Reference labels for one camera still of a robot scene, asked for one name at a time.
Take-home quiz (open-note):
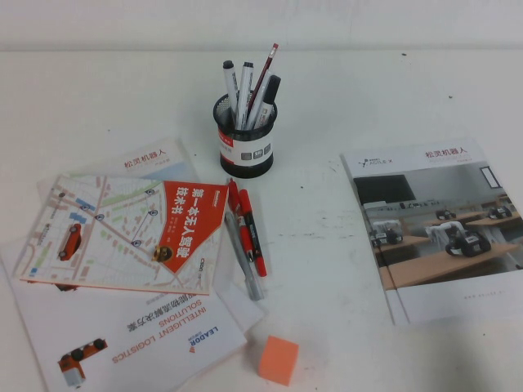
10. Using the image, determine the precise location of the white marker with black cap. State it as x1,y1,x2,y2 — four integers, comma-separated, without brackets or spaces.
222,60,241,128
256,75,282,128
236,61,255,130

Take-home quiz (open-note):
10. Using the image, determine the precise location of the red pen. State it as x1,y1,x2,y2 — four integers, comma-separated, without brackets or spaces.
226,178,246,229

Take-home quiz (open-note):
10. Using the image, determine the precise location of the black mesh pen holder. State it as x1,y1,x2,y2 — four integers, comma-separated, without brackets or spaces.
212,92,279,180

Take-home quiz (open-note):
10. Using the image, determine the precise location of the grey pen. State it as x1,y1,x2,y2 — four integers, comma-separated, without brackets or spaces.
223,210,263,302

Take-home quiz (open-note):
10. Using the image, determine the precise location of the translucent white pen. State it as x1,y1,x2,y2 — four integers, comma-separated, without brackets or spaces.
248,72,271,128

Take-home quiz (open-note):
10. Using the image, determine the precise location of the red and black marker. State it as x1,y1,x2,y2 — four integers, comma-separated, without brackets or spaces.
238,188,269,278

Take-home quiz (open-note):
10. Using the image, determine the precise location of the white brochure with red title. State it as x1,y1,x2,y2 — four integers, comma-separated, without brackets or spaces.
38,136,201,193

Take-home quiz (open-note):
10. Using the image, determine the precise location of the dark red pencil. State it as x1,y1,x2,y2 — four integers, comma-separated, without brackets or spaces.
247,42,279,123

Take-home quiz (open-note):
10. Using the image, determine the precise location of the street map cover book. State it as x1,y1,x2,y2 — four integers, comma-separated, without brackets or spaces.
11,174,230,296

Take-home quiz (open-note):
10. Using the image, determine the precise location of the white Leador logistics brochure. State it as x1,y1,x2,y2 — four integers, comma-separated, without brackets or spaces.
0,234,248,392

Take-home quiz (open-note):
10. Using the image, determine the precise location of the orange cube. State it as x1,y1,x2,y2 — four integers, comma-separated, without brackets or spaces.
257,334,300,387

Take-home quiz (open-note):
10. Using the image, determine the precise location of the AgileX classroom photo brochure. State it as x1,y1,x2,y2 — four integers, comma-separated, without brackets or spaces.
339,138,523,327

